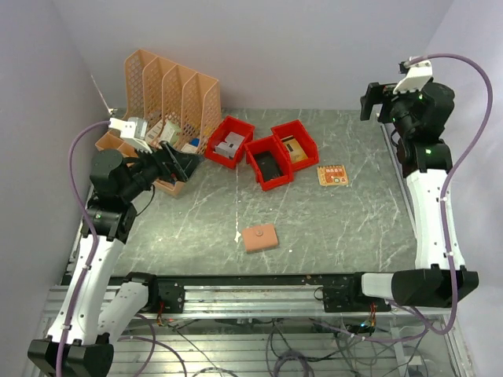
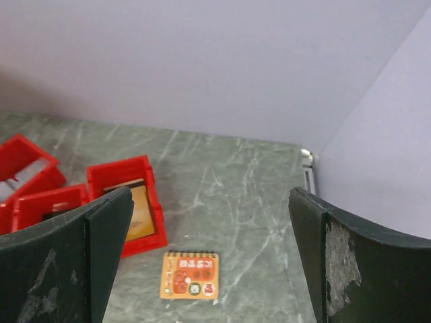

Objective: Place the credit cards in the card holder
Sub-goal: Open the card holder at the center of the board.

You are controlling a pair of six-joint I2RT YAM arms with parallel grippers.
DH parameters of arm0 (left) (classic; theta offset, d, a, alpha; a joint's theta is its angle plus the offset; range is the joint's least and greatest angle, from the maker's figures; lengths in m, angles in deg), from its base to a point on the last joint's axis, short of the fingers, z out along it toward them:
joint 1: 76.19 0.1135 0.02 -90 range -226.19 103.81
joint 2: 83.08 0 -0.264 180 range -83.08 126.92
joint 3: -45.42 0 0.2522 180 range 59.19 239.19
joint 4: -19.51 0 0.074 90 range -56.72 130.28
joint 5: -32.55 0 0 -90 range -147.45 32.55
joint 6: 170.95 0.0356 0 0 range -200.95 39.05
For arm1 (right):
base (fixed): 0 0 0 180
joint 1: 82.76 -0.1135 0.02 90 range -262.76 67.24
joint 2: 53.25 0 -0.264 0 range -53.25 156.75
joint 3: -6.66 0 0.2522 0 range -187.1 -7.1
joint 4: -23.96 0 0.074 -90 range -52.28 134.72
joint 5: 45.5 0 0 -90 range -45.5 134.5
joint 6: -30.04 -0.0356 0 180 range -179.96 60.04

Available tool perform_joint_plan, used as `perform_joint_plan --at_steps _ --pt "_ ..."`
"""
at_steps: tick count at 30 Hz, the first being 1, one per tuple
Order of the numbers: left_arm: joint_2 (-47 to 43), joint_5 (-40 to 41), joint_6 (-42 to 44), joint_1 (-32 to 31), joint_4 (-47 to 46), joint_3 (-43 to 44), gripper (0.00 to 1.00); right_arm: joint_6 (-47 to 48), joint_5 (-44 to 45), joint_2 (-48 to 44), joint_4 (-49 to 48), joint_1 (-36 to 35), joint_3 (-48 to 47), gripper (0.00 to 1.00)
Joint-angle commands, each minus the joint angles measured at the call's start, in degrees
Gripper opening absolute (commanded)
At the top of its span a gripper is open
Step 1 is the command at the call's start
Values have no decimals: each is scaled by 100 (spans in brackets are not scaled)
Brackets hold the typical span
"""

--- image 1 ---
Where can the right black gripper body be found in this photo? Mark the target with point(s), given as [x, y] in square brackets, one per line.
[392, 104]

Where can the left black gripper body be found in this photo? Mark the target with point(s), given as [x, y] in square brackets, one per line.
[166, 170]

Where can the black VIP card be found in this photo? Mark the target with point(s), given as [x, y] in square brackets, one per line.
[268, 166]

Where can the red bin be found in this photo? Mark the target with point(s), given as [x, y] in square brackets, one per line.
[296, 129]
[273, 145]
[229, 124]

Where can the orange patterned card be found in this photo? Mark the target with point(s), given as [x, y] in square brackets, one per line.
[332, 175]

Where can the gold striped card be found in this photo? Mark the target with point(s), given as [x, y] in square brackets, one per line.
[295, 150]

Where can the tan leather card holder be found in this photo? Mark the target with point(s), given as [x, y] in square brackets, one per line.
[259, 237]

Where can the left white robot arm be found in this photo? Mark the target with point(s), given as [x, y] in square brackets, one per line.
[80, 340]

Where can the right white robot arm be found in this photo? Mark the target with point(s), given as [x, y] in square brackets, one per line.
[440, 277]

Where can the red white box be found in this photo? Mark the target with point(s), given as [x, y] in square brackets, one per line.
[189, 148]

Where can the white labelled packet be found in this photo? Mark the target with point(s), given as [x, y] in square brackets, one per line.
[153, 133]

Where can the green white box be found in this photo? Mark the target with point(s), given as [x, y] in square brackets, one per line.
[170, 133]

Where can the grey white boxes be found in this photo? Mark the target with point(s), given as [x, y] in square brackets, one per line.
[229, 146]

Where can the peach mesh file organizer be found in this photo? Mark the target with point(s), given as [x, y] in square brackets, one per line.
[160, 89]

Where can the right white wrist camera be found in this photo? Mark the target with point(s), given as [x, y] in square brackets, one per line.
[416, 76]

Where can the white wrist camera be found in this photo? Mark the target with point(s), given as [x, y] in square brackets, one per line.
[416, 76]
[132, 131]

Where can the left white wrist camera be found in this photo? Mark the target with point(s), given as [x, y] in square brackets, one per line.
[132, 131]

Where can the aluminium rail frame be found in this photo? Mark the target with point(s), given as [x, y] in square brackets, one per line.
[277, 331]

